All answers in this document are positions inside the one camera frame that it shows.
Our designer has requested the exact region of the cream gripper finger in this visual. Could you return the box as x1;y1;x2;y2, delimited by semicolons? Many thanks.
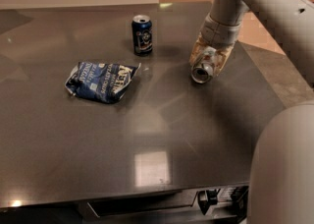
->
189;33;208;67
213;45;234;75

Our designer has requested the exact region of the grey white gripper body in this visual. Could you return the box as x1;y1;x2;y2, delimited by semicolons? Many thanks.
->
200;14;242;46

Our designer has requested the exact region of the white green 7up can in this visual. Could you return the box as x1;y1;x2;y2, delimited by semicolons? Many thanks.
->
191;46;217;84

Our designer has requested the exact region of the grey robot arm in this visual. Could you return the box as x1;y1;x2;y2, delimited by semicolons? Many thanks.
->
190;0;314;224

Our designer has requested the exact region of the blue pepsi can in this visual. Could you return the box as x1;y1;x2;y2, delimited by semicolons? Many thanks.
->
131;15;152;56

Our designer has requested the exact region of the blue chip bag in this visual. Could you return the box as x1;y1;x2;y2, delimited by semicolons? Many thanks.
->
65;62;140;104

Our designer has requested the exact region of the black equipment under table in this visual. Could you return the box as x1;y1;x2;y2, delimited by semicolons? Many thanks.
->
196;186;248;224

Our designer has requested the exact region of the black drawer under table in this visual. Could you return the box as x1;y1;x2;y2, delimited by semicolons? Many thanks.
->
78;190;196;220

